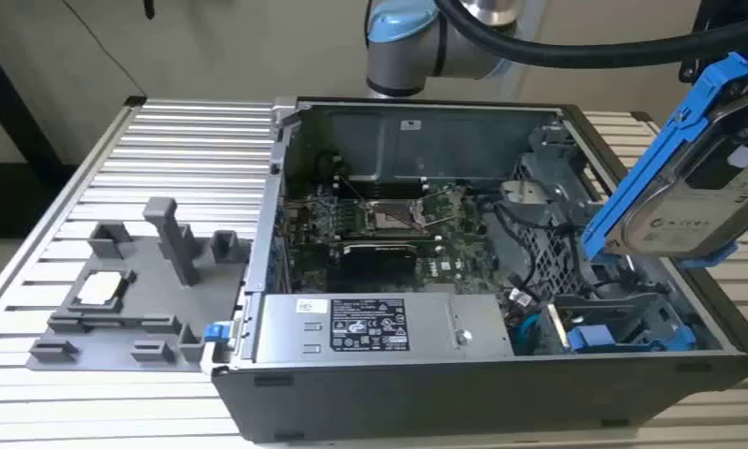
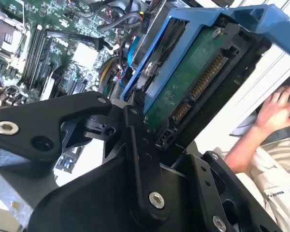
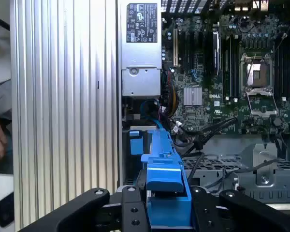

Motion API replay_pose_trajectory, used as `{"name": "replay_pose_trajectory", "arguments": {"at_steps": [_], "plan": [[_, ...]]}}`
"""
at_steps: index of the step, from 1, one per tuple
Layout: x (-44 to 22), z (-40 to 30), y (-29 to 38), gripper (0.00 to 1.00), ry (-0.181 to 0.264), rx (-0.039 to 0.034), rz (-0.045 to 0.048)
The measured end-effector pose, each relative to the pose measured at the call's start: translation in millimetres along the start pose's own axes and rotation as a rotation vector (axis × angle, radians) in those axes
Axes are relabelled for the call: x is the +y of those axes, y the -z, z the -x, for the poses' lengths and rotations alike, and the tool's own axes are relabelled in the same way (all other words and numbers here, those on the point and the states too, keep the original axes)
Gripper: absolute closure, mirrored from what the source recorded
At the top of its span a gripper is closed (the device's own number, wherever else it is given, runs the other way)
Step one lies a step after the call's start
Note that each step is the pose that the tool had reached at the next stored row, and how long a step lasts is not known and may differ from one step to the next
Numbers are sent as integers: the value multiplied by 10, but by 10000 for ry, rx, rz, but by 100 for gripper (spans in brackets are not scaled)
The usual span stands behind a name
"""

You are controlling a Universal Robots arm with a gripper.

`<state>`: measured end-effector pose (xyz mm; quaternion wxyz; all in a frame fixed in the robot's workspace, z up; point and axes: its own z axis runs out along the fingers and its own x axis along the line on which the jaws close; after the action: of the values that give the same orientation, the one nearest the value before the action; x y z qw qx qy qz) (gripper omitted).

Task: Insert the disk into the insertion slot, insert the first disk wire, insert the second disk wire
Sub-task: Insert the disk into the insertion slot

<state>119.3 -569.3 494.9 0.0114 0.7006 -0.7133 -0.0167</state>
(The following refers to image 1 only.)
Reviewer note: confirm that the hard disk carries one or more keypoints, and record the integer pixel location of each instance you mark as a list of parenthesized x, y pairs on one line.
[(661, 220)]

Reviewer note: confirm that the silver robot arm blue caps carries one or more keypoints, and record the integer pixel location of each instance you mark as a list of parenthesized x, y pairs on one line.
[(406, 51)]

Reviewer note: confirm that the metal disk bay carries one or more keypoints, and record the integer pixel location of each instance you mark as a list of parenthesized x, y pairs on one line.
[(637, 304)]

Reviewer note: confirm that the empty blue disk carrier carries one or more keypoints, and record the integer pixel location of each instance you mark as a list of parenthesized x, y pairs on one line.
[(589, 337)]

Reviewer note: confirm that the perforated metal drive cage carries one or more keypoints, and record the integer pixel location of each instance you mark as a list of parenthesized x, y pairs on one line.
[(556, 252)]

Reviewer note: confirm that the green motherboard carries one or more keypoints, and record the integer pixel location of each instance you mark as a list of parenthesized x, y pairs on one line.
[(462, 262)]

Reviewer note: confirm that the CPU socket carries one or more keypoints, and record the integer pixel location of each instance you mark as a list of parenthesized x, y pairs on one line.
[(378, 217)]

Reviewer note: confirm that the RAM stick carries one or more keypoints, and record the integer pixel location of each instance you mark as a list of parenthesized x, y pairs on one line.
[(378, 247)]

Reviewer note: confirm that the black open PC case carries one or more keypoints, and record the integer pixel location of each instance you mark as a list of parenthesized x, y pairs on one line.
[(411, 402)]

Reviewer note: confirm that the silver power supply unit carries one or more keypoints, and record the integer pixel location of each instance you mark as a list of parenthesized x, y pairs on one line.
[(287, 327)]

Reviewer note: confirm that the blue case latch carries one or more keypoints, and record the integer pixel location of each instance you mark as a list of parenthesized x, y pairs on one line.
[(217, 332)]

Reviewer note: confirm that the grey plastic parts rack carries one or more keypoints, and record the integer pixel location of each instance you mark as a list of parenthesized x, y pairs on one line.
[(162, 308)]

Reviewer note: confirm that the CPU chip with white top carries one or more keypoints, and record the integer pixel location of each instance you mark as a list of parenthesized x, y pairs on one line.
[(102, 287)]

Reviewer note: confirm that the black furniture frame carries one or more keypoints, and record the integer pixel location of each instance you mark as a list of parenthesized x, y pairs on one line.
[(12, 140)]

